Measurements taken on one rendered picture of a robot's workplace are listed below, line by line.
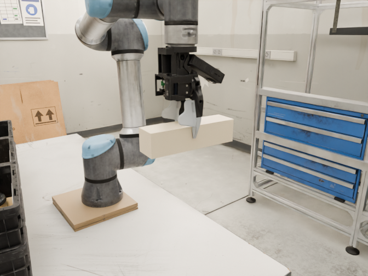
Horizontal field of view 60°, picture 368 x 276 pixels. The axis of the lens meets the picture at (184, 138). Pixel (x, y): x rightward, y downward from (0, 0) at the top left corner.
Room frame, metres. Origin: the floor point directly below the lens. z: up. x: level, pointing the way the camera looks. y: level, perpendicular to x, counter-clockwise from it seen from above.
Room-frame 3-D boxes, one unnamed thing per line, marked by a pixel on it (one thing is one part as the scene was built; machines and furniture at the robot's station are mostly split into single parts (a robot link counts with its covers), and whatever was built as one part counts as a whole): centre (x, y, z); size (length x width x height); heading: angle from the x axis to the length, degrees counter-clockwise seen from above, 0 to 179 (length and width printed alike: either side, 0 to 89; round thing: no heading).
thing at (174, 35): (0.74, 0.00, 1.30); 0.08 x 0.08 x 0.05
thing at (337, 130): (2.00, -0.82, 0.60); 0.72 x 0.03 x 0.56; 38
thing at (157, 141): (0.75, -0.01, 1.07); 0.24 x 0.06 x 0.06; 123
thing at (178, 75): (0.74, 0.01, 1.22); 0.09 x 0.08 x 0.12; 123
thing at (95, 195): (1.06, 0.30, 0.78); 0.15 x 0.15 x 0.10
